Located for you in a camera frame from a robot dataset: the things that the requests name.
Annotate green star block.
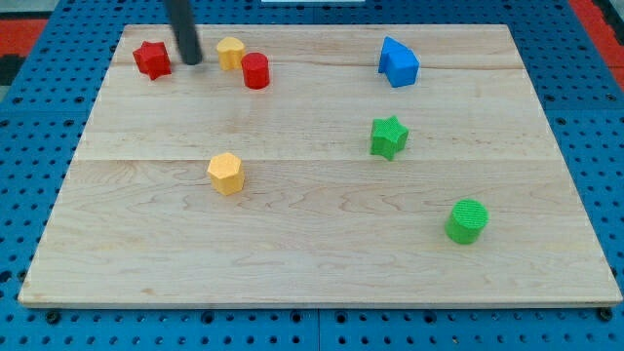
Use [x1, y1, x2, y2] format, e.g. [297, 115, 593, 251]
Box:
[370, 115, 410, 161]

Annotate red star block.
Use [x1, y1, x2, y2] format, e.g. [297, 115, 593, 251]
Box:
[133, 41, 172, 80]

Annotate light wooden board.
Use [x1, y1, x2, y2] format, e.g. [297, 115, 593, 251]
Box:
[19, 24, 622, 309]

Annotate yellow hexagon block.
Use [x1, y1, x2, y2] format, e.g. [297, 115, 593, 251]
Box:
[207, 152, 245, 196]

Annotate red cylinder block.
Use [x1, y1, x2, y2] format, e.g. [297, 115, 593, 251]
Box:
[241, 52, 270, 90]

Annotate blue house-shaped block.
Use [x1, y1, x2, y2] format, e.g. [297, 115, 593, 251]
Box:
[377, 36, 420, 88]

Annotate yellow heart block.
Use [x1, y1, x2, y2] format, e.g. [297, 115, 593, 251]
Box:
[215, 36, 246, 71]

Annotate green cylinder block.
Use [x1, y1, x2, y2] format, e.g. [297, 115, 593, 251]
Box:
[445, 199, 489, 245]

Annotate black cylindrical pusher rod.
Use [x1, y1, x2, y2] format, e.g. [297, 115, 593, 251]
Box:
[163, 0, 203, 65]

